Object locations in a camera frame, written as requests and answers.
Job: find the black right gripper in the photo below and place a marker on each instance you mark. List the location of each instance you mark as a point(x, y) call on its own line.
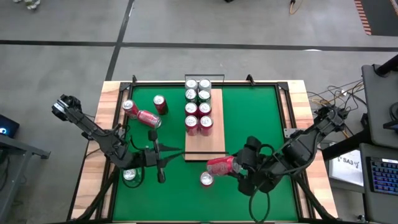
point(259, 168)

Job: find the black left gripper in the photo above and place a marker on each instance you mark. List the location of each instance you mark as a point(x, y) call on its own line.
point(147, 158)

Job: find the red strawberry Fanta can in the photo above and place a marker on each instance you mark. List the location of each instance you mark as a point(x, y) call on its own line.
point(206, 179)
point(204, 109)
point(148, 118)
point(191, 109)

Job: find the white and red soda can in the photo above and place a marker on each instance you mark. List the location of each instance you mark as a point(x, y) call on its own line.
point(204, 84)
point(191, 84)

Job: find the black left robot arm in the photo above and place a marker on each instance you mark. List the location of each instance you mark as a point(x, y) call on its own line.
point(99, 137)

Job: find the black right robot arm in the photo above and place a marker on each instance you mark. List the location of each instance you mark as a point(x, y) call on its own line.
point(300, 147)

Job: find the green table mat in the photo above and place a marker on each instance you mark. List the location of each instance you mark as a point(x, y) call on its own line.
point(224, 199)

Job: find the dark red black soda can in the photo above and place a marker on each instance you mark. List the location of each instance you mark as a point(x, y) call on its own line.
point(159, 100)

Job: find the white paper sign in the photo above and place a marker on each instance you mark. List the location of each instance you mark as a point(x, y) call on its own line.
point(345, 168)

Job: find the black stand leg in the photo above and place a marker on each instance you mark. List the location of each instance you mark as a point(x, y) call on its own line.
point(345, 144)

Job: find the grey keyboard tray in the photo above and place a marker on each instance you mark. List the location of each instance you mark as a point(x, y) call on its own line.
point(363, 202)

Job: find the backlit black keyboard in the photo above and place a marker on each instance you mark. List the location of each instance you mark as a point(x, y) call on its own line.
point(384, 175)

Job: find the grey side table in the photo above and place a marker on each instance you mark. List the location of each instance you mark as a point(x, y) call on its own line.
point(377, 102)

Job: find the grey metal stand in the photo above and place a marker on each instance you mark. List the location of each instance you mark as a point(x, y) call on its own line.
point(18, 147)

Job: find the black box with blue light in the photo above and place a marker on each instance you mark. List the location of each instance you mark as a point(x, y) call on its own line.
point(9, 124)

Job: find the black pole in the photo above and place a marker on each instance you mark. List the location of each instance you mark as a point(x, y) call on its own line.
point(387, 66)

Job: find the person's shoe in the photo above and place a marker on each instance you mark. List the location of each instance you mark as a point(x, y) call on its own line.
point(32, 4)

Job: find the black mat with striped edge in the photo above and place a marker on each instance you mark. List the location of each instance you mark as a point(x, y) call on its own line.
point(382, 15)

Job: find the wooden shelf with black frame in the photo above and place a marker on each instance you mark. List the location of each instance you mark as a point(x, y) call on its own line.
point(214, 143)

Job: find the white metal bracket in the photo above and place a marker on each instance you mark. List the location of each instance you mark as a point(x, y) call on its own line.
point(289, 132)

